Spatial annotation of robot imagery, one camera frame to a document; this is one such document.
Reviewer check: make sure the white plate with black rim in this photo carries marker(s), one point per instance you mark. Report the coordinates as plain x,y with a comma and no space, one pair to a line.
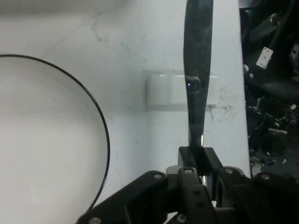
46,140

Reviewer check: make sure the stainless steel table knife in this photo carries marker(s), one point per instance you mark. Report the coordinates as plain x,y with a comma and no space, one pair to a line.
198,46

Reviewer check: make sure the black equipment on floor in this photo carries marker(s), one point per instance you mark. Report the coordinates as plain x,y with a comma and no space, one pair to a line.
275,93

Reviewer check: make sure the white tag with holes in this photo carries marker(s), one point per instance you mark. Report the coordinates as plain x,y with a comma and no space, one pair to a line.
264,58

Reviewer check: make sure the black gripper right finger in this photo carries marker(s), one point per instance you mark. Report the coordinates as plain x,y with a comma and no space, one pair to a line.
257,200

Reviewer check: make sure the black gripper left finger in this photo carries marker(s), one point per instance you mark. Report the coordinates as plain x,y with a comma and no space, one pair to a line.
144,198

